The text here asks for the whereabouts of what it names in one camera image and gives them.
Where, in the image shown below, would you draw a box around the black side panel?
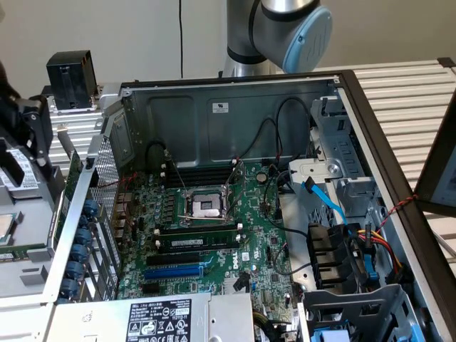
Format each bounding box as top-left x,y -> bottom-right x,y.
414,85 -> 456,217

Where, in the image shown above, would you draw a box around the green loose RAM stick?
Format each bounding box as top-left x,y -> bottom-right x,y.
0,243 -> 50,261

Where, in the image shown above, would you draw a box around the blue SATA wire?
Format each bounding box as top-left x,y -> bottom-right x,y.
301,176 -> 368,258

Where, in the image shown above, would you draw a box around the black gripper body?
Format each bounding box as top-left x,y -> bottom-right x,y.
0,60 -> 55,152

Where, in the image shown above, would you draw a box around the black CPU cooler box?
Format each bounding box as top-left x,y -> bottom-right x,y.
41,49 -> 104,115

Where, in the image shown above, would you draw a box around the thin metal locking lever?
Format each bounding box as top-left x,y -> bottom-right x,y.
165,149 -> 190,196

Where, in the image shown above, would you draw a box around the short red black twisted wire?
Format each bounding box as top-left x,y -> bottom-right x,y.
96,172 -> 140,215

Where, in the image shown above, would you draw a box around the grey disk bay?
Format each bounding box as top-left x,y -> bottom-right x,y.
297,283 -> 425,342

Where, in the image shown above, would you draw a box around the metal socket cover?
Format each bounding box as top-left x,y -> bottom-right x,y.
222,160 -> 247,222

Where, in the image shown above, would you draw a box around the hard disk with blue rail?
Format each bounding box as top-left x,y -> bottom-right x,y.
0,138 -> 39,200

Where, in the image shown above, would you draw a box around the silver disk cage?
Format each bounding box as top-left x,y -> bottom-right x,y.
287,95 -> 379,222

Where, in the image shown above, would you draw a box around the black fan shroud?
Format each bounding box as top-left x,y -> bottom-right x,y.
305,222 -> 368,290

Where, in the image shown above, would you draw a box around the open metal PC case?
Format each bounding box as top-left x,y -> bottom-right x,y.
42,69 -> 456,342

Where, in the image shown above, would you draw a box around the black looped case cable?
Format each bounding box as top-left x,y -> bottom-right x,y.
237,95 -> 315,162

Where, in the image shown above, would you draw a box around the yellow red power wires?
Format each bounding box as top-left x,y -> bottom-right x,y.
351,227 -> 406,283

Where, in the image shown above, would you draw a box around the long black expansion slot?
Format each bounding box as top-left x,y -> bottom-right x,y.
145,250 -> 202,266

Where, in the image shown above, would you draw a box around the silver CPU chip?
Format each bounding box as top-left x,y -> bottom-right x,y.
0,212 -> 23,247

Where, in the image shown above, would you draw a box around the black RAM slot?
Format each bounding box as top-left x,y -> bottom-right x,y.
160,175 -> 233,189
160,165 -> 237,179
154,222 -> 244,236

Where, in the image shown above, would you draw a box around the blue expansion slot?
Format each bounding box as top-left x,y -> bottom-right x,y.
143,264 -> 204,281

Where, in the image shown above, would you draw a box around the grey power supply unit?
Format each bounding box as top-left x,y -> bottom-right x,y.
45,291 -> 256,342

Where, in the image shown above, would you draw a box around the CPU socket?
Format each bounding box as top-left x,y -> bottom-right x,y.
180,187 -> 238,229

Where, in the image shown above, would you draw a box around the blue disk latch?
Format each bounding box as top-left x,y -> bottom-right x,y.
362,249 -> 379,286

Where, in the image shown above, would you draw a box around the short black cable loop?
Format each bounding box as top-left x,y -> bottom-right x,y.
144,140 -> 169,172

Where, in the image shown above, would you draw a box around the grey parts rack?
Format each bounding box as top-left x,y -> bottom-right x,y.
0,135 -> 78,299

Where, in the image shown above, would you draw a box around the thin black hanging cable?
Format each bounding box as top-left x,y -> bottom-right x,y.
177,0 -> 185,78

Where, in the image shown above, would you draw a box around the black motherboard cable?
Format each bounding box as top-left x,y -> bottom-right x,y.
261,167 -> 311,276

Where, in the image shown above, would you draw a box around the green Dell motherboard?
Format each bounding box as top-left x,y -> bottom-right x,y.
113,162 -> 296,321

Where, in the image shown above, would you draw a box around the long red black twisted wire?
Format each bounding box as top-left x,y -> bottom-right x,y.
376,194 -> 420,233

